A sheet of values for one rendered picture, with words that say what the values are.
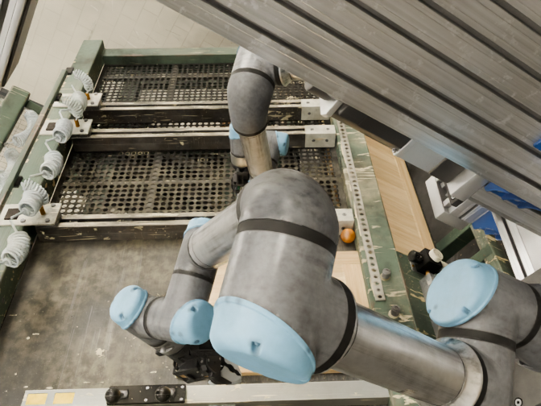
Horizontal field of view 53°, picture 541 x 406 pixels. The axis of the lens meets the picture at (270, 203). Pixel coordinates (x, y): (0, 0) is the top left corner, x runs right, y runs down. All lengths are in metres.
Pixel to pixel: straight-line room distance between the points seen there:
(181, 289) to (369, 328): 0.39
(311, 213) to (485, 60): 0.33
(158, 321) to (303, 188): 0.45
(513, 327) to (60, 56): 7.10
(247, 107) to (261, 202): 0.78
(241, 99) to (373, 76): 0.64
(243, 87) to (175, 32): 5.74
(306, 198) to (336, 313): 0.13
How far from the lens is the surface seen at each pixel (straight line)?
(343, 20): 0.71
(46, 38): 7.55
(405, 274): 1.78
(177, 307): 0.94
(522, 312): 0.94
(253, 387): 1.51
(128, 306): 1.00
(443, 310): 0.90
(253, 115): 1.36
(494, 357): 0.89
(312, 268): 0.57
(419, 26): 0.73
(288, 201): 0.58
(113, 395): 1.42
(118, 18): 7.13
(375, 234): 1.87
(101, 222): 1.93
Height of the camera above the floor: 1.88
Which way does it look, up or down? 22 degrees down
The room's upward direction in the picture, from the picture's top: 67 degrees counter-clockwise
